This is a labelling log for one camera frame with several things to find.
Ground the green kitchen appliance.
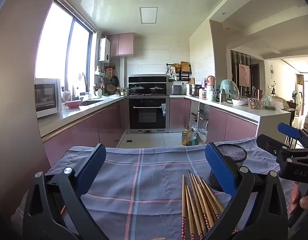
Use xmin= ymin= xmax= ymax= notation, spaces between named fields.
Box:
xmin=219 ymin=79 xmax=239 ymax=99

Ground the narrow pink base cabinet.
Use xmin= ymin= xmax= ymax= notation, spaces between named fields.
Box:
xmin=169 ymin=97 xmax=192 ymax=129

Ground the pink counter end cabinet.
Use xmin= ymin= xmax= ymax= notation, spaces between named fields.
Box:
xmin=206 ymin=106 xmax=259 ymax=144

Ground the white water heater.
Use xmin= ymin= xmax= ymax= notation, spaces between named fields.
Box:
xmin=98 ymin=38 xmax=111 ymax=63

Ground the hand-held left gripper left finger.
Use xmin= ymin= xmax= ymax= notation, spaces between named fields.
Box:
xmin=22 ymin=144 xmax=107 ymax=240

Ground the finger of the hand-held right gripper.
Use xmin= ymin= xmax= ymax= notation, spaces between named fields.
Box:
xmin=256 ymin=134 xmax=308 ymax=164
xmin=277 ymin=122 xmax=308 ymax=148

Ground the checked blue tablecloth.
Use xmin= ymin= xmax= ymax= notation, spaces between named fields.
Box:
xmin=13 ymin=137 xmax=296 ymax=240

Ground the kitchen window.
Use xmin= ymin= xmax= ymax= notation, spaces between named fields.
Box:
xmin=35 ymin=1 xmax=97 ymax=93

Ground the long pink base cabinet run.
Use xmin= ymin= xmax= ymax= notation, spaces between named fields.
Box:
xmin=42 ymin=97 xmax=127 ymax=167

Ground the person's right hand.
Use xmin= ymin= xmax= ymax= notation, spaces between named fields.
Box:
xmin=289 ymin=182 xmax=308 ymax=215

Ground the clear plastic bag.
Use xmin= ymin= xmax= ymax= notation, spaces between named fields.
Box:
xmin=262 ymin=95 xmax=284 ymax=111

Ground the white plastic bag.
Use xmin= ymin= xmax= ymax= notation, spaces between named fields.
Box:
xmin=194 ymin=127 xmax=208 ymax=144

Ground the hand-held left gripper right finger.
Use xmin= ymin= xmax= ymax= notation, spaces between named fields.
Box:
xmin=205 ymin=142 xmax=289 ymax=240

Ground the pink wall cabinet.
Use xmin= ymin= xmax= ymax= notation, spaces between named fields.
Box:
xmin=106 ymin=32 xmax=134 ymax=57

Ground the black wok with lid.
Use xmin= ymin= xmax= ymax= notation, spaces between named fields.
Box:
xmin=130 ymin=84 xmax=146 ymax=95

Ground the built-in black oven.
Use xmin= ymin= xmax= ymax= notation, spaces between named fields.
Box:
xmin=128 ymin=97 xmax=167 ymax=130

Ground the bundle of wooden chopsticks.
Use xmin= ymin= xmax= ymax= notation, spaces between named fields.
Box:
xmin=181 ymin=169 xmax=238 ymax=240

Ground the steel stockpot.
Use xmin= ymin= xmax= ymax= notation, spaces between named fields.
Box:
xmin=189 ymin=84 xmax=202 ymax=96

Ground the pink bowl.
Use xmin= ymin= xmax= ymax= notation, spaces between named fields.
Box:
xmin=65 ymin=100 xmax=82 ymax=109

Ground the framed wall picture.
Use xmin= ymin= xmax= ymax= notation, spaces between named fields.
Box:
xmin=238 ymin=63 xmax=250 ymax=87

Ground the clear glass container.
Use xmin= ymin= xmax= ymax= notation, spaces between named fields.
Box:
xmin=248 ymin=97 xmax=263 ymax=110

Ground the black wall rack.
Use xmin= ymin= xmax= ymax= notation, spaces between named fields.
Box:
xmin=169 ymin=64 xmax=192 ymax=82

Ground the yellow cooking oil bottle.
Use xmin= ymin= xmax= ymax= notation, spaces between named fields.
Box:
xmin=181 ymin=126 xmax=190 ymax=146

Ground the white countertop oven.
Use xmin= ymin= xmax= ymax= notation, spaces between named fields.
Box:
xmin=35 ymin=78 xmax=62 ymax=119

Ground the black mesh utensil holder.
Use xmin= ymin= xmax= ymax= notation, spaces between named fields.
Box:
xmin=207 ymin=144 xmax=248 ymax=192

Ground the ceiling light panel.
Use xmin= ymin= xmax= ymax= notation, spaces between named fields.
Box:
xmin=140 ymin=7 xmax=158 ymax=24

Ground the black stove hood panel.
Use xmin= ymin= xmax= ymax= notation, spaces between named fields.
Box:
xmin=128 ymin=75 xmax=167 ymax=83

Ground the black pot with lid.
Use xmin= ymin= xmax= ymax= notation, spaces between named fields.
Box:
xmin=149 ymin=85 xmax=164 ymax=95

